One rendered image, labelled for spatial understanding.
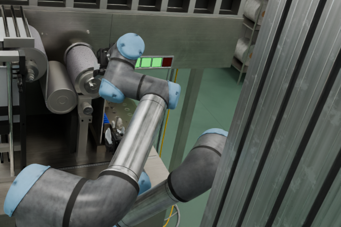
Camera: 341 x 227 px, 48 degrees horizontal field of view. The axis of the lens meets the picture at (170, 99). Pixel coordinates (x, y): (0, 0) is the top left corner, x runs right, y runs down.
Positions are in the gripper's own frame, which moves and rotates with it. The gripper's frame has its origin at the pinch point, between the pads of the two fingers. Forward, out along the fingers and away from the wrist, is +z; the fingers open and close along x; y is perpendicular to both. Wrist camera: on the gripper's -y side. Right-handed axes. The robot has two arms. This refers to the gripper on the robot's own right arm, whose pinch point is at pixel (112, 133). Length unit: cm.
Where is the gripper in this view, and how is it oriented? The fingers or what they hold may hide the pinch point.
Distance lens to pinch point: 159.1
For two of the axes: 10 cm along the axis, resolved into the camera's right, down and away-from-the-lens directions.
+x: -9.0, 0.6, -4.2
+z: -3.9, -5.1, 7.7
